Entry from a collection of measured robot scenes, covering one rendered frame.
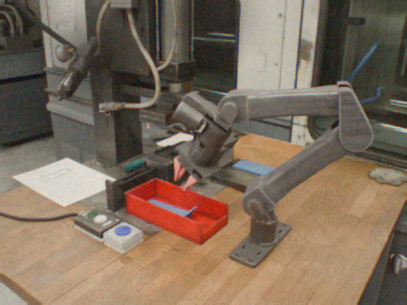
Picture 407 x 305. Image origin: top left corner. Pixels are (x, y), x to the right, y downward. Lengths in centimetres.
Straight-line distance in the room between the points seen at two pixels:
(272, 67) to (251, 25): 20
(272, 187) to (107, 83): 67
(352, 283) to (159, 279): 40
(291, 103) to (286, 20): 88
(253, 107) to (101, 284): 48
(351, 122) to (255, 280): 38
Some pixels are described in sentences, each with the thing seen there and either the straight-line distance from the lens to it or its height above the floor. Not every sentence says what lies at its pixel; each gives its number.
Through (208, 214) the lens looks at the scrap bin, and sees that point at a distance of 104.
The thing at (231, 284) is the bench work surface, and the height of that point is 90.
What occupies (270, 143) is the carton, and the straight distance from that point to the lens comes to 144.
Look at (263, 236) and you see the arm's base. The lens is 92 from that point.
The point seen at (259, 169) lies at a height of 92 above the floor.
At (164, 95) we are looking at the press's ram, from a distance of 115.
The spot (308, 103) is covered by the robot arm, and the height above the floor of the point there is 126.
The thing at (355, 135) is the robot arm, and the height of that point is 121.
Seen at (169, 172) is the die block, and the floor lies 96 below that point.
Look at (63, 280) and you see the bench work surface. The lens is 88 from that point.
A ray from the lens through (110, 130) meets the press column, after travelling 133.
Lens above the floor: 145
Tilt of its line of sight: 22 degrees down
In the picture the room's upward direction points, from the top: 1 degrees clockwise
